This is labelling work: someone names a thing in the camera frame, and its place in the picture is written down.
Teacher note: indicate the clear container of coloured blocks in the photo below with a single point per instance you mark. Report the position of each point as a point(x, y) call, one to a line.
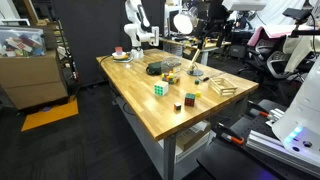
point(171, 68)

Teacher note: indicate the orange floor mat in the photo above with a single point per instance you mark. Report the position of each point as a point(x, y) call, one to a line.
point(50, 115)

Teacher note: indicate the flat cardboard box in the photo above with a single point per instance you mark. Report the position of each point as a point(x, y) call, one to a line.
point(191, 136)

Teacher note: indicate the black office chair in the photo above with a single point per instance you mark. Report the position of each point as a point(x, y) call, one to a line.
point(260, 53)

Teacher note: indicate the white bowl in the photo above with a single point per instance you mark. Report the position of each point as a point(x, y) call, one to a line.
point(119, 55)

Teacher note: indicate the small yellow cube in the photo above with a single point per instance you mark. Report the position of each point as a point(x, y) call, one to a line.
point(198, 94)

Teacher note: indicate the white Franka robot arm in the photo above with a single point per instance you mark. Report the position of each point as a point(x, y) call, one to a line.
point(136, 30)
point(300, 116)

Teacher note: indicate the pink block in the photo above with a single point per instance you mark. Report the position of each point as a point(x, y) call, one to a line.
point(118, 50)

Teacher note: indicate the black camera on stand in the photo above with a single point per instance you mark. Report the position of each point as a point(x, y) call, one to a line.
point(296, 14)

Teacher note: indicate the black bodied Rubik's cube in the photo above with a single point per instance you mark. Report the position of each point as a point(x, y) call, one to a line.
point(190, 100)

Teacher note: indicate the beige fabric cover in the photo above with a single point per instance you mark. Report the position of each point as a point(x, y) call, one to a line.
point(300, 50)

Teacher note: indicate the white bodied Rubik's cube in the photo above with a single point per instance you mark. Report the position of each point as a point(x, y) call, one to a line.
point(161, 89)

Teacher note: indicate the small green cube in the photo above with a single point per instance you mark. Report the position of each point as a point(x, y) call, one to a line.
point(197, 82)

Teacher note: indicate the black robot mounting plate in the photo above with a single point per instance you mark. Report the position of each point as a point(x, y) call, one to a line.
point(226, 160)

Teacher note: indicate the wooden slat crate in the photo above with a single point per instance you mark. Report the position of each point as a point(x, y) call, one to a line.
point(222, 87)

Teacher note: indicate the aluminium extrusion rail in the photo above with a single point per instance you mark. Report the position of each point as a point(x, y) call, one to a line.
point(275, 116)
point(276, 150)

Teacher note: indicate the dark green zip pouch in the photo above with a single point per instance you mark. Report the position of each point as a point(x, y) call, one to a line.
point(154, 68)

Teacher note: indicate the large cardboard box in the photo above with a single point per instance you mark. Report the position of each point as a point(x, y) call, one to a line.
point(33, 80)

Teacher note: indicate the cluttered storage shelf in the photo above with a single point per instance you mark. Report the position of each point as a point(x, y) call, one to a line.
point(63, 50)

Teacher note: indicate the grey metal table frame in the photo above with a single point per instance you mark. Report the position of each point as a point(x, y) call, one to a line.
point(170, 156)

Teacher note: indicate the clear bin of toys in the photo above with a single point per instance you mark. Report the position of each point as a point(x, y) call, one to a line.
point(21, 41)

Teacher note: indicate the wooden desk with white legs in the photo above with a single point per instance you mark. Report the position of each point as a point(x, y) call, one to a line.
point(206, 45)

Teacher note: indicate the orange black bar clamp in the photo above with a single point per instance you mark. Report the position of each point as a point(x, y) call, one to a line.
point(230, 134)
point(260, 110)

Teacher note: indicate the small Rubik's cube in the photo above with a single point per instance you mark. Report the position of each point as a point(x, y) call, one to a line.
point(177, 106)

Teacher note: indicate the pink fabric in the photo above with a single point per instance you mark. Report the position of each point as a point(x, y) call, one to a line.
point(263, 33)

